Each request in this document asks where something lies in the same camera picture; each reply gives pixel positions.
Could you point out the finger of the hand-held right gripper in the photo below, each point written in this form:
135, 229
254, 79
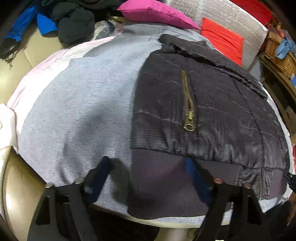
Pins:
291, 179

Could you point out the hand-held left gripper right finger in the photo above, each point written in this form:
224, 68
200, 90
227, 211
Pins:
196, 180

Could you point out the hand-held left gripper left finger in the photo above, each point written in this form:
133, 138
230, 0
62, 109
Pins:
99, 176

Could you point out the dark quilted jacket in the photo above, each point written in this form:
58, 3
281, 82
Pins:
219, 111

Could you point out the grey cloth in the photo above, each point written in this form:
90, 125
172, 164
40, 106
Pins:
81, 104

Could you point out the wooden table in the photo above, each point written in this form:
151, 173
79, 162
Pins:
277, 78

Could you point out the white sheet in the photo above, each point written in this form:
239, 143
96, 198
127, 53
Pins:
46, 67

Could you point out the wicker basket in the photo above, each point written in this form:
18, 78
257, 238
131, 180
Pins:
277, 54

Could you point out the blue cloth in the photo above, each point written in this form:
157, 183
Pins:
285, 47

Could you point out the red pillow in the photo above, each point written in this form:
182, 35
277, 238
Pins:
222, 38

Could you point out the grey printed garment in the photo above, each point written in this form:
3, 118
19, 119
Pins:
106, 29

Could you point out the black jacket pile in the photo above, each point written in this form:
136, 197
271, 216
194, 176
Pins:
74, 23

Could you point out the blue jacket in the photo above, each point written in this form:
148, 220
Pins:
46, 25

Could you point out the silver foil mat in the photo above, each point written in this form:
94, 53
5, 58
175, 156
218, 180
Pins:
242, 23

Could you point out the magenta pillow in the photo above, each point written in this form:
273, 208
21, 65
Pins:
157, 11

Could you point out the red blanket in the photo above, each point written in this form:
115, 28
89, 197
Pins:
254, 8

